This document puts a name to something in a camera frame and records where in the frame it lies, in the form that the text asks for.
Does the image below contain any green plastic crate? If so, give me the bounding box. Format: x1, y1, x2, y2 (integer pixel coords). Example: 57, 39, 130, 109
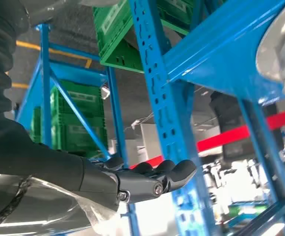
50, 80, 108, 116
50, 114, 108, 159
93, 0, 194, 73

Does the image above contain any black braided cable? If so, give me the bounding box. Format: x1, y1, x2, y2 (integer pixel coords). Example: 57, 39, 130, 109
0, 176, 32, 236

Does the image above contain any black stanchion post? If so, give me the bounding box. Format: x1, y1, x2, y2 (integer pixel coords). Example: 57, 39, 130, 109
210, 91, 256, 161

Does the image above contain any red barrier belt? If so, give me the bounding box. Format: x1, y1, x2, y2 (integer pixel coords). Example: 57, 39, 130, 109
130, 106, 285, 170

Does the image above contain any clear plastic film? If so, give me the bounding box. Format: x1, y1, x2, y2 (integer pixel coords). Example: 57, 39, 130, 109
0, 173, 121, 236

